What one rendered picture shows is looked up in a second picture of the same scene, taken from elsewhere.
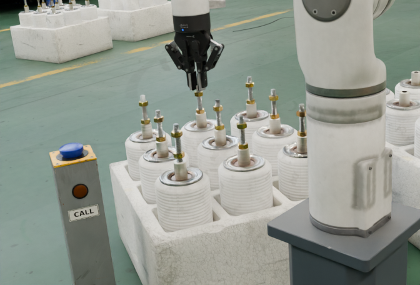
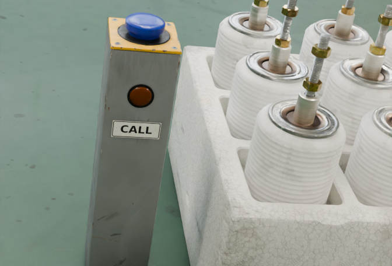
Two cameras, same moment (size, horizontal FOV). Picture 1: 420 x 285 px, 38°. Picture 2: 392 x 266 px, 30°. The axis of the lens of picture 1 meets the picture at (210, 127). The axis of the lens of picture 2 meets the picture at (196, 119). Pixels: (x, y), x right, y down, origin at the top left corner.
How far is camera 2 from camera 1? 31 cm
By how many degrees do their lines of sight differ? 12
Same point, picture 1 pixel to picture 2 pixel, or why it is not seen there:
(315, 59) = not seen: outside the picture
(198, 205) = (318, 174)
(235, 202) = (373, 184)
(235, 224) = (367, 220)
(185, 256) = (273, 245)
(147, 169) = (248, 84)
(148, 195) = (235, 121)
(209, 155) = (347, 90)
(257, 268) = not seen: outside the picture
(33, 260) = (40, 147)
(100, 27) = not seen: outside the picture
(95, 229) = (147, 157)
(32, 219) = (53, 83)
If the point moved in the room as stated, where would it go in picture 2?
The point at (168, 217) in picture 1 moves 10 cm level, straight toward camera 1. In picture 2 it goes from (263, 177) to (263, 238)
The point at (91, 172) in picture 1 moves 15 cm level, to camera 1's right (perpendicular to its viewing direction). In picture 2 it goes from (167, 72) to (316, 105)
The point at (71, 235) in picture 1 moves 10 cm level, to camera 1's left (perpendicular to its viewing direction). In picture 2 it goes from (107, 157) to (16, 136)
